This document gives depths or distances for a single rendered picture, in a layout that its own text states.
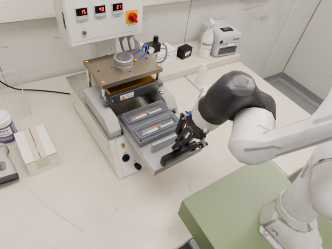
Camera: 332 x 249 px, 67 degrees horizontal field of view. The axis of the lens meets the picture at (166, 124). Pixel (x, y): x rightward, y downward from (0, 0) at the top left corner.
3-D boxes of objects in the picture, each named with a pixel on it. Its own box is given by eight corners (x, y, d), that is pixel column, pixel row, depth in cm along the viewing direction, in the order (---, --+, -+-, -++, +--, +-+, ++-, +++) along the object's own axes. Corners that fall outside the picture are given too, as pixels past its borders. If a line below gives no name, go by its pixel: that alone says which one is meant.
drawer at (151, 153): (114, 123, 103) (114, 109, 97) (159, 107, 113) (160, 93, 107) (153, 177, 87) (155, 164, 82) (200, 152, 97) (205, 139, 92)
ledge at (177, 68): (117, 62, 165) (117, 57, 162) (213, 41, 202) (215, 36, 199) (138, 89, 149) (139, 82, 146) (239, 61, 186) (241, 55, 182)
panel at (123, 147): (123, 177, 106) (113, 139, 98) (179, 149, 120) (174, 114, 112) (125, 180, 104) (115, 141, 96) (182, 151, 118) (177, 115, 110)
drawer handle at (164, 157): (159, 162, 87) (160, 156, 84) (192, 146, 94) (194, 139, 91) (163, 167, 86) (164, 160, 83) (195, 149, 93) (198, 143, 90)
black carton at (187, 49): (176, 56, 171) (177, 47, 166) (184, 52, 176) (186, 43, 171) (182, 60, 169) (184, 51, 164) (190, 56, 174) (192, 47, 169)
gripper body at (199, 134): (186, 110, 69) (174, 124, 76) (202, 136, 67) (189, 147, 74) (206, 101, 72) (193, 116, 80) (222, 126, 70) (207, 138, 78)
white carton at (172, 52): (138, 61, 162) (138, 51, 156) (164, 51, 174) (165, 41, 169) (150, 69, 156) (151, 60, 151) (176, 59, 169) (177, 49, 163)
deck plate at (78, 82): (65, 78, 121) (65, 76, 120) (129, 62, 137) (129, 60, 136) (107, 142, 97) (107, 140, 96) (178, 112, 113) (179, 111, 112)
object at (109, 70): (79, 71, 110) (75, 44, 101) (140, 56, 124) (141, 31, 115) (103, 103, 97) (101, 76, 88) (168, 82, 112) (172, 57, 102)
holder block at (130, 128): (118, 119, 100) (118, 114, 98) (160, 103, 109) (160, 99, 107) (140, 147, 91) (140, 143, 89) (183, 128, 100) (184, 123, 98)
